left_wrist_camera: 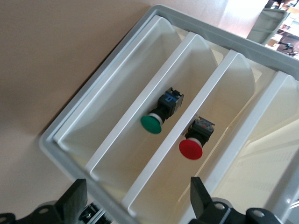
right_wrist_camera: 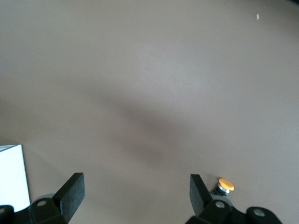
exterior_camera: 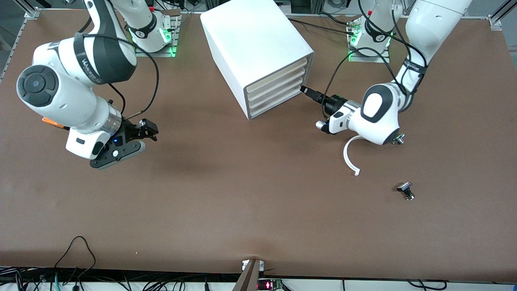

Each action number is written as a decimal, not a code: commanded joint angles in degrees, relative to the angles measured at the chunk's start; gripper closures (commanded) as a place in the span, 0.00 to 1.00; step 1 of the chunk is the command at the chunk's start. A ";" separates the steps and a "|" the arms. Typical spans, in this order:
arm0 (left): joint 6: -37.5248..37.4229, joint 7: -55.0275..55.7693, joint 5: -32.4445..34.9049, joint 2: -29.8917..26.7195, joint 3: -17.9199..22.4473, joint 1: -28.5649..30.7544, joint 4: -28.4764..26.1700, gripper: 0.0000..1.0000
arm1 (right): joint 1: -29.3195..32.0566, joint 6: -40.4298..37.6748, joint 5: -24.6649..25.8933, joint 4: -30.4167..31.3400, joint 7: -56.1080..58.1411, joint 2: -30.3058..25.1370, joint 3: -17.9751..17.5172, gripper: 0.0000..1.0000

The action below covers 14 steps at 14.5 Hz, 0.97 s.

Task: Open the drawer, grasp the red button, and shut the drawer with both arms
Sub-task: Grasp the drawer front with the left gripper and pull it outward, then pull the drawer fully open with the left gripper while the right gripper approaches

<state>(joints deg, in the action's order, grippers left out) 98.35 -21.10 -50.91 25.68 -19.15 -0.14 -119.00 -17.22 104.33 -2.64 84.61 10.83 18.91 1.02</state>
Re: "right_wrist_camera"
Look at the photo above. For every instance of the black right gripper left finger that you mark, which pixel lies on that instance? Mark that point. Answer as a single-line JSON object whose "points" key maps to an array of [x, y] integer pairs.
{"points": [[71, 196]]}

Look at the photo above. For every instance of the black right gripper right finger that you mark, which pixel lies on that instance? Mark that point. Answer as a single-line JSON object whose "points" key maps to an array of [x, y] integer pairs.
{"points": [[201, 198]]}

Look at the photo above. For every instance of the yellow push button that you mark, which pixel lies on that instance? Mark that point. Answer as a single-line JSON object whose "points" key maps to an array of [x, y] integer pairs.
{"points": [[226, 184]]}

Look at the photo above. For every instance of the white drawer cabinet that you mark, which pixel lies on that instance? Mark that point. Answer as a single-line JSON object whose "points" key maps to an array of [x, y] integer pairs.
{"points": [[11, 175]]}

